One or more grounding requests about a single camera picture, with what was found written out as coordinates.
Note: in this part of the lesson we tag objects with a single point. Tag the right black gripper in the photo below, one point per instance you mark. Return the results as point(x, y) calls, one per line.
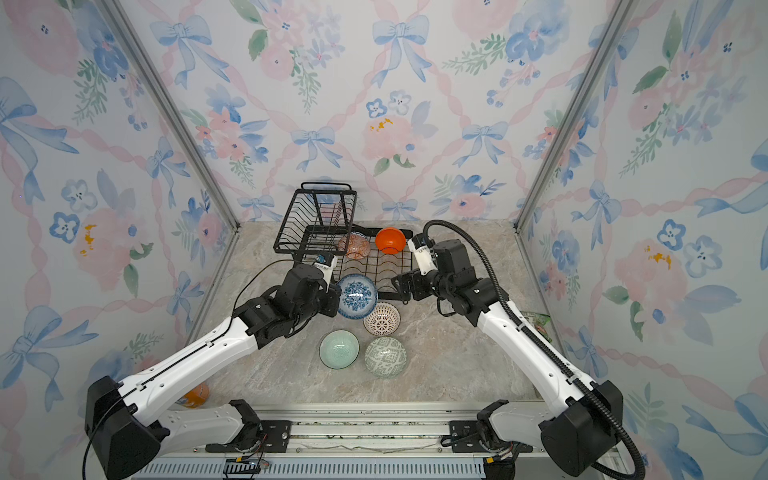
point(416, 280)

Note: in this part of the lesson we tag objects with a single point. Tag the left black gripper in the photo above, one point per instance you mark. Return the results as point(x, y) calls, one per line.
point(333, 295)

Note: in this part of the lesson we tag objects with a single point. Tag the blue floral bowl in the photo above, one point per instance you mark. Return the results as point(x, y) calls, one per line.
point(358, 296)

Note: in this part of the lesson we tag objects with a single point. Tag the pale green bowl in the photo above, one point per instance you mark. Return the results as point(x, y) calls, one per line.
point(339, 349)

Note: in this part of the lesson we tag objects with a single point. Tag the red patterned bowl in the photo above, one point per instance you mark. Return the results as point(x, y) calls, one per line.
point(355, 246)

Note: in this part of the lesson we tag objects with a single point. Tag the orange bowl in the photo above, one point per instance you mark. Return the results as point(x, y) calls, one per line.
point(390, 241)

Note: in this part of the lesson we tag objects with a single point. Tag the white patterned bowl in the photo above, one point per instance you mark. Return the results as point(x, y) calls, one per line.
point(384, 320)

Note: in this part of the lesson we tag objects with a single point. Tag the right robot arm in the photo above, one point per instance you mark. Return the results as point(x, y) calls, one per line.
point(581, 420)

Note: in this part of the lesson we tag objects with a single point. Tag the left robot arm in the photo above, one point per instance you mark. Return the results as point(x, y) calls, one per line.
point(128, 422)

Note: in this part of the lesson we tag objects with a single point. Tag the green snack packet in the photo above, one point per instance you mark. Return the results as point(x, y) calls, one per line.
point(540, 322)

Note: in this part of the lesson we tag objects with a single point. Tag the green patterned bowl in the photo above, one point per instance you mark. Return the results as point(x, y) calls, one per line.
point(386, 357)

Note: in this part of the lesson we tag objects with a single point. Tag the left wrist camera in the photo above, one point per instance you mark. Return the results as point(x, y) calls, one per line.
point(327, 264)

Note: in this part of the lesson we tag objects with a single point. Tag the black wire dish rack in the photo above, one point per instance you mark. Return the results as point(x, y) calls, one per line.
point(320, 222)

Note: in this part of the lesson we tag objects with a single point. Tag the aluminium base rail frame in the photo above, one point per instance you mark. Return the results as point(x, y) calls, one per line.
point(412, 440)

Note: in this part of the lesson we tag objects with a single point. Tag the left aluminium corner post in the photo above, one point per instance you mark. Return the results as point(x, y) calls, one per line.
point(118, 20)

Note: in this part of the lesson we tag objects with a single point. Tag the aluminium corner post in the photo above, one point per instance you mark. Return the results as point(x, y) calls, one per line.
point(118, 20)
point(607, 41)

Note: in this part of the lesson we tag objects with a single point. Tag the right aluminium corner post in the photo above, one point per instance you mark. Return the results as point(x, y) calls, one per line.
point(607, 41)

